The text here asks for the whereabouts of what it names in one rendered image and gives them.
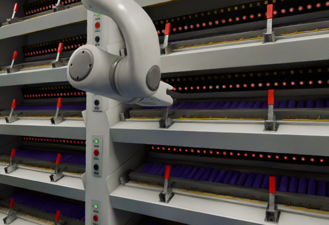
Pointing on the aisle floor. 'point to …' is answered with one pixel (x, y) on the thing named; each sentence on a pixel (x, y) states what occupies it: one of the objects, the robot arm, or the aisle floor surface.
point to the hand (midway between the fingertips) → (168, 99)
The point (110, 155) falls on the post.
